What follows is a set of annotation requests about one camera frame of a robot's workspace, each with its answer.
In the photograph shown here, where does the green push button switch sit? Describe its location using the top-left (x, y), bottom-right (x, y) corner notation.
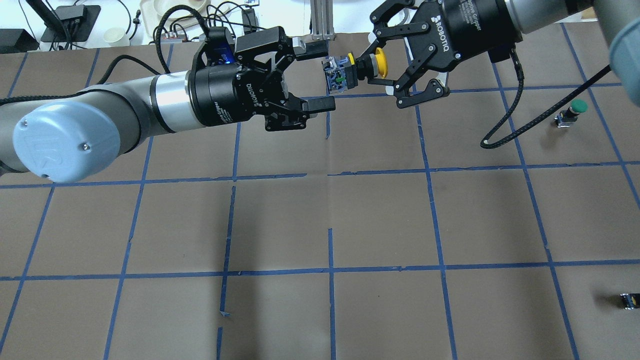
top-left (554, 99), bottom-right (589, 129)

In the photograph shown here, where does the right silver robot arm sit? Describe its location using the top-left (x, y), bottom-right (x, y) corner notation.
top-left (352, 0), bottom-right (640, 109)

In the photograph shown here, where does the aluminium frame post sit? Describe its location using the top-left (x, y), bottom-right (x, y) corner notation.
top-left (310, 0), bottom-right (335, 41)

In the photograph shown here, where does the white paper cup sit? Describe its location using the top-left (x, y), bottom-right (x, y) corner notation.
top-left (103, 27), bottom-right (130, 47)

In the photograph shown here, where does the yellow push button switch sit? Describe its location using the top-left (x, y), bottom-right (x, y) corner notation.
top-left (321, 47), bottom-right (389, 94)

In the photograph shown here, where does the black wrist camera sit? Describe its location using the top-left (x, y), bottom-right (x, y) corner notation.
top-left (196, 26), bottom-right (236, 67)
top-left (487, 42), bottom-right (520, 65)

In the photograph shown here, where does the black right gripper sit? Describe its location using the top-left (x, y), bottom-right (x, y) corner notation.
top-left (356, 0), bottom-right (522, 109)

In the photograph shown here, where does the black monitor stand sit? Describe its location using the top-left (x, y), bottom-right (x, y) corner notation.
top-left (26, 0), bottom-right (102, 44)

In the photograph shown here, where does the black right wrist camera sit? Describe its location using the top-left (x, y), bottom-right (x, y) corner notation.
top-left (487, 42), bottom-right (520, 65)

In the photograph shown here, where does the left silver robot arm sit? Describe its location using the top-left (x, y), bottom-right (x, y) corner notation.
top-left (0, 26), bottom-right (336, 183)

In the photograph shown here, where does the small black contact block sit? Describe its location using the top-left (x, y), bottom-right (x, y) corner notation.
top-left (619, 292), bottom-right (640, 310)

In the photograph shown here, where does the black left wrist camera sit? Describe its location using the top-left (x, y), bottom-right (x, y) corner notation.
top-left (196, 26), bottom-right (236, 67)

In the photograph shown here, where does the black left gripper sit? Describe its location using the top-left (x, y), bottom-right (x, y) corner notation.
top-left (188, 26), bottom-right (336, 132)

